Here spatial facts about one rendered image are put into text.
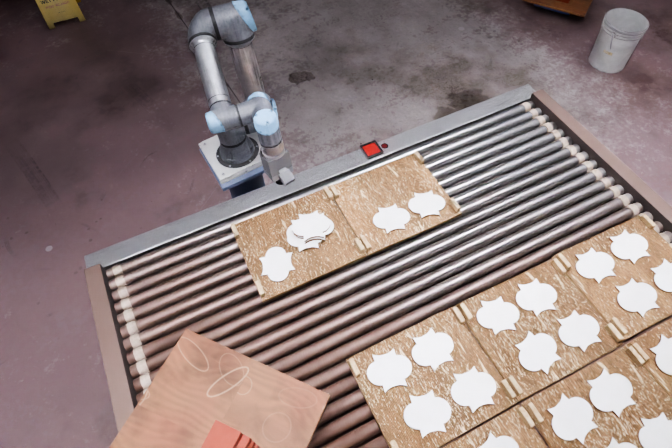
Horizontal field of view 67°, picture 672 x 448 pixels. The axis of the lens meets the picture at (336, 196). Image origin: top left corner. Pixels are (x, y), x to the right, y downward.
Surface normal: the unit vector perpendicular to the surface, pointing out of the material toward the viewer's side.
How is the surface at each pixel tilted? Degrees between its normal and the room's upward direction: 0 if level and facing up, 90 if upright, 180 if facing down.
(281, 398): 0
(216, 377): 0
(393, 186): 0
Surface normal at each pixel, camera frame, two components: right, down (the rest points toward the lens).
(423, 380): -0.03, -0.60
